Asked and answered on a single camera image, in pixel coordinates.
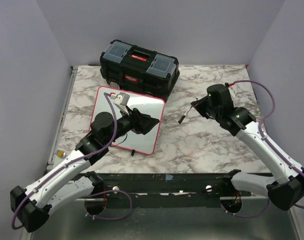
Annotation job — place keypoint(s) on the black whiteboard marker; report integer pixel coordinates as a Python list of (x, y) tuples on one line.
[(184, 115)]

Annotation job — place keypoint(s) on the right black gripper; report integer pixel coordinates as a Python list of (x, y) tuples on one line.
[(199, 105)]

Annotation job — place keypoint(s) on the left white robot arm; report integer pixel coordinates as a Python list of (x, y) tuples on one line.
[(33, 204)]

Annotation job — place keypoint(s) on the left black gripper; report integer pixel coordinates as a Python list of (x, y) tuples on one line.
[(141, 123)]

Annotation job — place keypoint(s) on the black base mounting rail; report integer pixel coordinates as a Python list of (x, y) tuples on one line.
[(185, 190)]

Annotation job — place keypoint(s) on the blue tape piece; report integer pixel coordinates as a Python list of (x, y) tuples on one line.
[(168, 177)]

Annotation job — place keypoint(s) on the small yellow object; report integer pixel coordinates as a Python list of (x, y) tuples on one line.
[(61, 154)]

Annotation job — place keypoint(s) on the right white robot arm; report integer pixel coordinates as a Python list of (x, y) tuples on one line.
[(286, 185)]

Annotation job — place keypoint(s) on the pink framed whiteboard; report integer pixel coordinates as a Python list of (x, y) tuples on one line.
[(102, 120)]

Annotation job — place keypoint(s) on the aluminium frame rail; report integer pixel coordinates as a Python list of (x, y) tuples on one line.
[(50, 162)]

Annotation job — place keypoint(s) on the black plastic toolbox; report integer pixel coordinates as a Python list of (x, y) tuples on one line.
[(132, 68)]

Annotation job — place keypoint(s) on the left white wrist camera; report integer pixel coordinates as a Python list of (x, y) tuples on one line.
[(120, 100)]

